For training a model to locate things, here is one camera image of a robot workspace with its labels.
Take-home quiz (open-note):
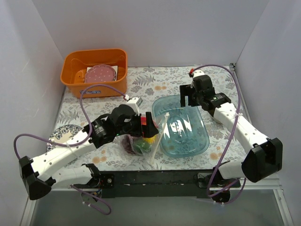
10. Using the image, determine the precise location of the yellow lemon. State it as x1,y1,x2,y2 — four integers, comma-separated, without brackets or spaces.
143,135,157,144

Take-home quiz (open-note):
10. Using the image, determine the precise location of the red chili pepper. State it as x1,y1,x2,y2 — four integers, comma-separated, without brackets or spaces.
141,116,158,128

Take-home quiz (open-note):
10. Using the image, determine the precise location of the green lime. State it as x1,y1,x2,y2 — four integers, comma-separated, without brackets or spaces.
133,139,151,154

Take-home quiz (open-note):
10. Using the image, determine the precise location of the clear zip top bag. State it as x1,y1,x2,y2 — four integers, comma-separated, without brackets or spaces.
119,112,170,165

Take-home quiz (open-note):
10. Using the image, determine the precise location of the dark red grape bunch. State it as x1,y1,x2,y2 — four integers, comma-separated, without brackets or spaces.
121,135,136,155

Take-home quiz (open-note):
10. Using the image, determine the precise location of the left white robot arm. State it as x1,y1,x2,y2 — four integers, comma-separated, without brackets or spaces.
19,105,158,200

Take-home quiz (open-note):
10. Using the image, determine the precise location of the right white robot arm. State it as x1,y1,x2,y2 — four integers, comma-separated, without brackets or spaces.
180,75,283,187

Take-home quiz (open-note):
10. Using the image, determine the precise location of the floral tablecloth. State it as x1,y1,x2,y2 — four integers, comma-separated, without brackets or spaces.
56,67,246,171

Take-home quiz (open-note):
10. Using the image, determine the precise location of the clear blue plastic tray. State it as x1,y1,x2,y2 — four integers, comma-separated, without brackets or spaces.
152,95,210,158

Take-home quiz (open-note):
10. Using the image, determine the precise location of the pink dotted plate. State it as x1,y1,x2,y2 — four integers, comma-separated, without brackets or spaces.
84,64,117,83

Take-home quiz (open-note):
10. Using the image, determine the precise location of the orange plastic basket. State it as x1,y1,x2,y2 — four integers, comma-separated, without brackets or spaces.
60,48,128,98

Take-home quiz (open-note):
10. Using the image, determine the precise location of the blue patterned plate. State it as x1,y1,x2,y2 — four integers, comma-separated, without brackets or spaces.
49,124,82,144

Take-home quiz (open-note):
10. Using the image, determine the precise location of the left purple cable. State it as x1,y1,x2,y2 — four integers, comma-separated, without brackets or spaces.
13,84,130,215

